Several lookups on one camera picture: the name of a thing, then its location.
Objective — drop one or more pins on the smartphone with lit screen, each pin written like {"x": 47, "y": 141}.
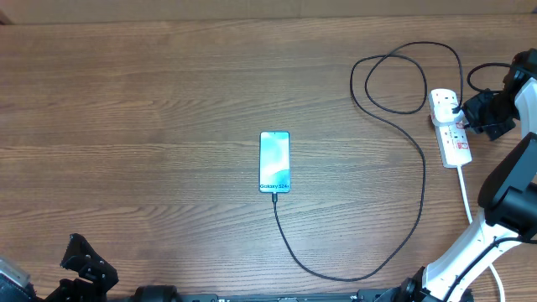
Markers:
{"x": 274, "y": 162}

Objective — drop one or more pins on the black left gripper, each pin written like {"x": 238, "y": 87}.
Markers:
{"x": 102, "y": 273}

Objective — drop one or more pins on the white charger adapter plug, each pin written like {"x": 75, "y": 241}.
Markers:
{"x": 445, "y": 115}

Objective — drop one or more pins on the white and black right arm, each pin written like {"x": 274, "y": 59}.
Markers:
{"x": 507, "y": 200}

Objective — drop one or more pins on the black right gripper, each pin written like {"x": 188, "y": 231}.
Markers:
{"x": 472, "y": 117}

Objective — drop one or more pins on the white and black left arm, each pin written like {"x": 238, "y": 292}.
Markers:
{"x": 11, "y": 292}

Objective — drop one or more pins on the white power strip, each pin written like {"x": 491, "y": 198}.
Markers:
{"x": 452, "y": 140}

